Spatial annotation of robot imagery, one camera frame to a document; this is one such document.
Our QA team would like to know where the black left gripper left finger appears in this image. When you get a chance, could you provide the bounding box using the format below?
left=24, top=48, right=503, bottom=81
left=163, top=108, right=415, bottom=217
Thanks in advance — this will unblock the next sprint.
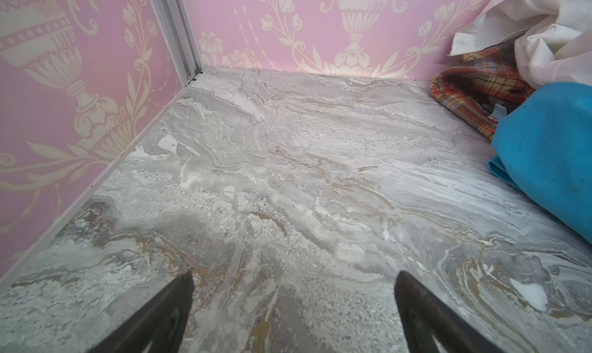
left=90, top=271, right=195, bottom=353

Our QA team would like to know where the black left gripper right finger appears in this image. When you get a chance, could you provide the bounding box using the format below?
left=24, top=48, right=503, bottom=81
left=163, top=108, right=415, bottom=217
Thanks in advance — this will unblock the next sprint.
left=394, top=271, right=502, bottom=352

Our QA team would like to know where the teal blue cloth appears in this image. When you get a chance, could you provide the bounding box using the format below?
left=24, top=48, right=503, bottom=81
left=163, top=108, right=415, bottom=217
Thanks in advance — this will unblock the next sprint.
left=488, top=82, right=591, bottom=241

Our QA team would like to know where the red plaid cloth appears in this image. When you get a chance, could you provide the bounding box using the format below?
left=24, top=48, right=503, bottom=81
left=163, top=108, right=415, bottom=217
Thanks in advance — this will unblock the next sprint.
left=430, top=41, right=535, bottom=140

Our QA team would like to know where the white cloth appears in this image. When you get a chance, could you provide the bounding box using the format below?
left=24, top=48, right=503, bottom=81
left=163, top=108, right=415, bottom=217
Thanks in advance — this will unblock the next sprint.
left=450, top=0, right=591, bottom=89

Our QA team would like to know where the aluminium corner post left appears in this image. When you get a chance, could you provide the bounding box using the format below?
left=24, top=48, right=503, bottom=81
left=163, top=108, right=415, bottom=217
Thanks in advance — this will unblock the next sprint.
left=151, top=0, right=202, bottom=86

